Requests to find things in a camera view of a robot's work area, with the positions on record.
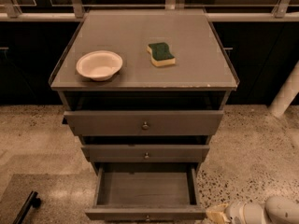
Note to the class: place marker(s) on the green yellow sponge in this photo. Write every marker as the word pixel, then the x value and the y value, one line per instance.
pixel 160 54

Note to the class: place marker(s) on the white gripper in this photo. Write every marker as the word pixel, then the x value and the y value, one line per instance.
pixel 234 211

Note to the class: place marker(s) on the white paper bowl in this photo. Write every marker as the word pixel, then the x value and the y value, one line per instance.
pixel 99 65

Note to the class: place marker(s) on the grey drawer cabinet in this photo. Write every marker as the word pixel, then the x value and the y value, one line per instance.
pixel 202 77

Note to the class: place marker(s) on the white pillar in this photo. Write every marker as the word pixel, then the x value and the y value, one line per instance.
pixel 286 94

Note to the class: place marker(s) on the black bar on floor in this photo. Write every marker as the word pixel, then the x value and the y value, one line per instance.
pixel 33 201

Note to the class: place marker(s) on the metal railing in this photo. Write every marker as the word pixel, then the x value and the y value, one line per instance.
pixel 215 10

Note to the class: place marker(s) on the grey drawer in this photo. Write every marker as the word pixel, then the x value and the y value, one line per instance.
pixel 147 123
pixel 146 192
pixel 145 153

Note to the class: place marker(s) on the grey bottom drawer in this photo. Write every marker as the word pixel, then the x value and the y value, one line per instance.
pixel 146 192

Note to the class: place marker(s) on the grey top drawer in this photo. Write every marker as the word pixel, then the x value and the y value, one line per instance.
pixel 147 123

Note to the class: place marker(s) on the grey middle drawer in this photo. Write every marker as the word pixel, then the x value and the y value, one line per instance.
pixel 145 153

